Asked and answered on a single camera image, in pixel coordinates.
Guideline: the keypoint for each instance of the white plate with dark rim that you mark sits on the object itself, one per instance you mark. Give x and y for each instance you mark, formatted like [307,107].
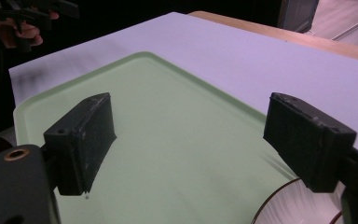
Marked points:
[292,205]

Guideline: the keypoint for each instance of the dark cabinet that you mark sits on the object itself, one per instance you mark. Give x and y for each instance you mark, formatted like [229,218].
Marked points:
[296,14]

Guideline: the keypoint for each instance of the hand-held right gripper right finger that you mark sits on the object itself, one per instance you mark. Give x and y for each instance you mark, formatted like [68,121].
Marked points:
[307,143]

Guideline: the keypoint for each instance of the wooden table edge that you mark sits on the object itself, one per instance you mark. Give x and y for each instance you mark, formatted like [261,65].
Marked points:
[323,43]

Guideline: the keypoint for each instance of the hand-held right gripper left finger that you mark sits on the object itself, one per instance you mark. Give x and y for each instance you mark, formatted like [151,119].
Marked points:
[80,146]

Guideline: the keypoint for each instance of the white table mat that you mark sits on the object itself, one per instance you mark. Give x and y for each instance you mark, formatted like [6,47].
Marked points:
[230,59]

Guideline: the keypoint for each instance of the light green plastic tray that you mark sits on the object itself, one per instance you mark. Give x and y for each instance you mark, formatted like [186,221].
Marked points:
[180,124]

